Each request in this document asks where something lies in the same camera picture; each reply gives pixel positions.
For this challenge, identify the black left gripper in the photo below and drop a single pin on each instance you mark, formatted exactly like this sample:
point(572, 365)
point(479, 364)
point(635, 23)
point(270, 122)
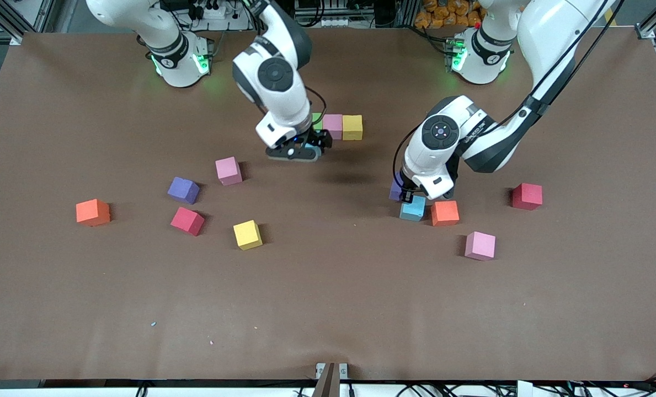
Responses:
point(406, 194)

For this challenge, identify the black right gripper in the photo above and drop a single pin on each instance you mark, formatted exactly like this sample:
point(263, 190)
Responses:
point(315, 138)

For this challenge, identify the purple foam cube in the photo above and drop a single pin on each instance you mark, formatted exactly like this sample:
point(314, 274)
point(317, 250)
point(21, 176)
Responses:
point(183, 190)
point(395, 190)

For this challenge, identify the green foam cube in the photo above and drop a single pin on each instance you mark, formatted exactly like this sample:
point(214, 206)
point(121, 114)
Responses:
point(318, 121)

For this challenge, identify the pink foam cube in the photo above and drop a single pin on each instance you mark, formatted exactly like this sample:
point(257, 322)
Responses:
point(332, 125)
point(228, 170)
point(480, 245)

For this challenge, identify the yellow foam cube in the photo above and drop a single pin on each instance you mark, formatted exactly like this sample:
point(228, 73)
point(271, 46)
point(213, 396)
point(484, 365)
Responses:
point(248, 235)
point(352, 127)

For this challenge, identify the red foam cube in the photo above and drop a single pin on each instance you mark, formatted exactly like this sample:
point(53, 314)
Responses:
point(187, 220)
point(527, 196)

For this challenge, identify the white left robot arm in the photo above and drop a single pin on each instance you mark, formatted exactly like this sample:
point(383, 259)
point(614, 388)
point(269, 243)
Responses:
point(543, 33)

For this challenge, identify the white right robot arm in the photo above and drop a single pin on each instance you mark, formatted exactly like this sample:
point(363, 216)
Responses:
point(289, 113)

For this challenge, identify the orange foam cube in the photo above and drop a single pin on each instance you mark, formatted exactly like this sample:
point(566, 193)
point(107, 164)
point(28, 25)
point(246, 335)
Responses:
point(444, 213)
point(92, 212)

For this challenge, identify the brown paper table cover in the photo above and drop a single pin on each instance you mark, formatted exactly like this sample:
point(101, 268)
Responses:
point(328, 286)

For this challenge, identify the white power strip with plugs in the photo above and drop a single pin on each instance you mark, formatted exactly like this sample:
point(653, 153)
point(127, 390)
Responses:
point(217, 13)

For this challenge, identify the bag of orange items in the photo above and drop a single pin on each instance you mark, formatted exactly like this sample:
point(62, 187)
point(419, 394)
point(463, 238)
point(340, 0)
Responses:
point(432, 16)

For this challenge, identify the metal table edge bracket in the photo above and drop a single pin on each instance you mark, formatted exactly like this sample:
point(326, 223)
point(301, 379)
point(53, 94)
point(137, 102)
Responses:
point(328, 386)

